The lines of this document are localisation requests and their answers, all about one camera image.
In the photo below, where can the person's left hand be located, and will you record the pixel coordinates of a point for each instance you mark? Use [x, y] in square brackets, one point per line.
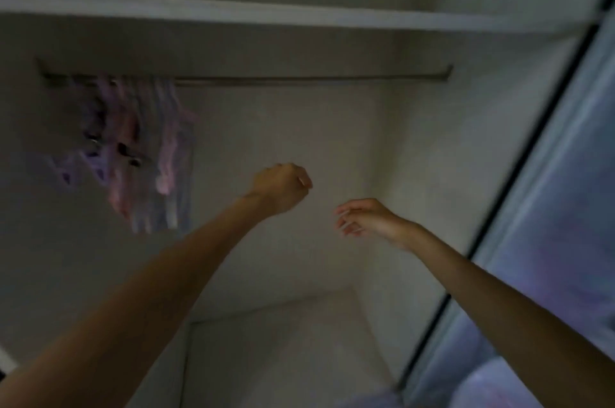
[278, 189]

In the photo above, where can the person's right hand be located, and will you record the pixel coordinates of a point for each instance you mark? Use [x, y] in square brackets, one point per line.
[374, 222]

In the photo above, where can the person's left fingers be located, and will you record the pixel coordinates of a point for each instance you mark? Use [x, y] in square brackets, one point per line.
[301, 180]

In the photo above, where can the person's right fingers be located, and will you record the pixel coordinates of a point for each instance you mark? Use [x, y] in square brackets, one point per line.
[350, 219]

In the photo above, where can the person's left forearm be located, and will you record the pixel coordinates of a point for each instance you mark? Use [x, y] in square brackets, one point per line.
[129, 307]

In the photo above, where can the person's right forearm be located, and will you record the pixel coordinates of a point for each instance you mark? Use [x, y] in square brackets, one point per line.
[509, 321]

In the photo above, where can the metal closet rod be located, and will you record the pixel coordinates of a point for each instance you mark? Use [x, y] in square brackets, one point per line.
[307, 79]

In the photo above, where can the bunch of pastel plastic hangers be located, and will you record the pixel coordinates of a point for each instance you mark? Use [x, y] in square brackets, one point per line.
[132, 153]

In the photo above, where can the white closet shelf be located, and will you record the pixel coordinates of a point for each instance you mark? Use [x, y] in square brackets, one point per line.
[269, 11]

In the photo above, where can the mirrored sliding closet door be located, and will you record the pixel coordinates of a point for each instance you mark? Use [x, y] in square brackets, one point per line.
[543, 230]

